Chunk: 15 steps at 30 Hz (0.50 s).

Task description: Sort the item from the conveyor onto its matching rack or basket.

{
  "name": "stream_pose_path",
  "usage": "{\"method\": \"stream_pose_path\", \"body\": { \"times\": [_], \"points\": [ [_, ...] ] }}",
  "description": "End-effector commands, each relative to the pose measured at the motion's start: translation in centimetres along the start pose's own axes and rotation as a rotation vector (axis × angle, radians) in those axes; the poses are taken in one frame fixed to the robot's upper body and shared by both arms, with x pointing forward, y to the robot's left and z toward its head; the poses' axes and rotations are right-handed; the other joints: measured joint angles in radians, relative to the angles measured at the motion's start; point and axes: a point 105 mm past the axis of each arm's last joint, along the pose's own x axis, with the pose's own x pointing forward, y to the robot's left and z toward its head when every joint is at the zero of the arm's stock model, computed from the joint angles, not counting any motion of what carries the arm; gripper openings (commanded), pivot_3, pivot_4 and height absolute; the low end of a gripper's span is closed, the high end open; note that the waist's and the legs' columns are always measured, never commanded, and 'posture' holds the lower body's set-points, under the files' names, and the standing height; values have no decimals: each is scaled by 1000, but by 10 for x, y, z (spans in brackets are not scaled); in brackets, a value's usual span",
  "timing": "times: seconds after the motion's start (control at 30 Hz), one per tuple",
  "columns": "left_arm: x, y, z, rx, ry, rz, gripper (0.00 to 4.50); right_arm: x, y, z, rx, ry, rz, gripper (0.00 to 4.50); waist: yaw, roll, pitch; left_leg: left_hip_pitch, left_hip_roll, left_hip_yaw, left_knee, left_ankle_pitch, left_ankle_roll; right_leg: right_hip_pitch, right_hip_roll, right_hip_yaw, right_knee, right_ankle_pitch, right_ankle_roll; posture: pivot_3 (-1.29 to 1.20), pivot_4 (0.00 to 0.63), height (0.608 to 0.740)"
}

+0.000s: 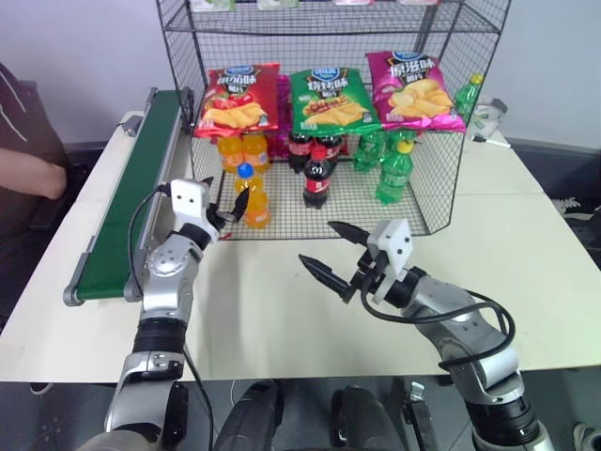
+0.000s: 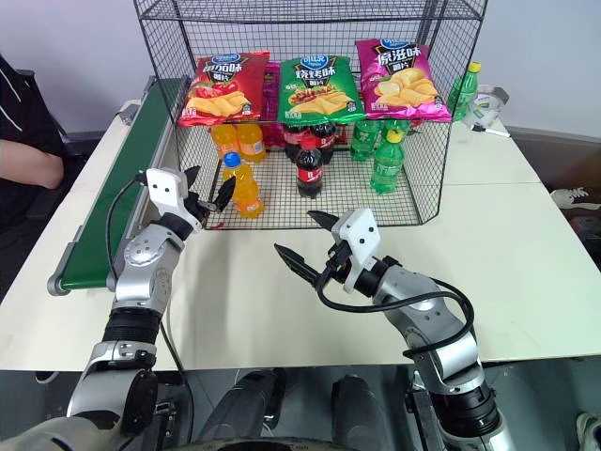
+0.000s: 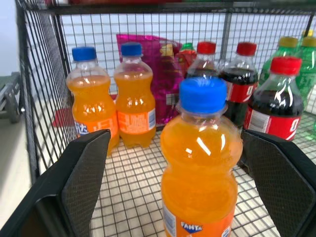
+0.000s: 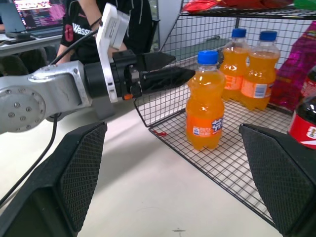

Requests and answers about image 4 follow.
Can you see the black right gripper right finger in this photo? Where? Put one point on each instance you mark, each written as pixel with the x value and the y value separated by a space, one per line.
pixel 284 187

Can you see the small red clip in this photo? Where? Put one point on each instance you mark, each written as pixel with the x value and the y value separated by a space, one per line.
pixel 161 134

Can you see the grey desk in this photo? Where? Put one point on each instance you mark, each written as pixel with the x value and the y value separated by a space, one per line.
pixel 24 45

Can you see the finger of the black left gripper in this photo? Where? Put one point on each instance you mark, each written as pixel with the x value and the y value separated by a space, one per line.
pixel 165 79
pixel 155 60

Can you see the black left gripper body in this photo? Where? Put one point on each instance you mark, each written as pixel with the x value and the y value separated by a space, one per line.
pixel 123 74

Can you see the person in black shirt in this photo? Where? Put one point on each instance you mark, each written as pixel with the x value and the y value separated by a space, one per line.
pixel 76 14

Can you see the green snack bag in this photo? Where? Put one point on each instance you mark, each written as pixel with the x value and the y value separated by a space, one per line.
pixel 306 3

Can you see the red snack bag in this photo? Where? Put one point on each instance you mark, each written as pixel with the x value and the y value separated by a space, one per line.
pixel 200 5
pixel 256 3

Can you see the open laptop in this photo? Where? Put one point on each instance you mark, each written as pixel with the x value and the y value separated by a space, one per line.
pixel 37 12

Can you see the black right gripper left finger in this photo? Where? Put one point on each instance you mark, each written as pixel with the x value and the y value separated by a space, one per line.
pixel 47 187

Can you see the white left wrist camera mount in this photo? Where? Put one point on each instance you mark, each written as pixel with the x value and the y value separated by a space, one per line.
pixel 106 37

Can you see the black office chair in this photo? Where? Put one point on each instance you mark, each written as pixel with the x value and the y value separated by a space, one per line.
pixel 22 61

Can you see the pink snack bag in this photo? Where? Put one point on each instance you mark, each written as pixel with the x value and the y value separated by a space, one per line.
pixel 296 64

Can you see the cola bottle red label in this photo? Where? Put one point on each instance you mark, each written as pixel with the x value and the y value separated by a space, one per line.
pixel 304 123
pixel 311 84

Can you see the orange soda bottle blue cap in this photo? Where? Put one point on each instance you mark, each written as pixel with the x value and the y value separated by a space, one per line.
pixel 233 59
pixel 205 106
pixel 261 66

